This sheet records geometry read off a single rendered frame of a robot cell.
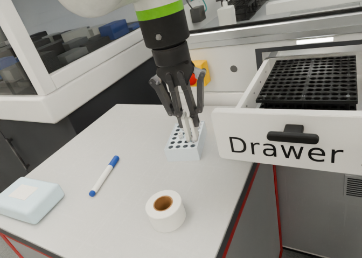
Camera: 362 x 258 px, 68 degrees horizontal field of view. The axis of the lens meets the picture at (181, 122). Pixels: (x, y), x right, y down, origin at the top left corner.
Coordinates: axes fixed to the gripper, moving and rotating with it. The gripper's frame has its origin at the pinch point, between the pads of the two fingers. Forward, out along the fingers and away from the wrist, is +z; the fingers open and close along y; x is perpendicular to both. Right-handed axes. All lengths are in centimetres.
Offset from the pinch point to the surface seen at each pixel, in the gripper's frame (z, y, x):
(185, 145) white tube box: 4.6, 2.0, 1.3
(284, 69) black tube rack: -6.0, -22.8, -12.7
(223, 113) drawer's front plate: -8.7, -10.3, 10.7
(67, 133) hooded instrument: 13, 59, -24
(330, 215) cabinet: 52, -36, -18
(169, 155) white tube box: 5.9, 5.9, 3.4
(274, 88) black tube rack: -6.2, -19.8, -2.7
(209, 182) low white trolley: 7.8, -4.8, 10.9
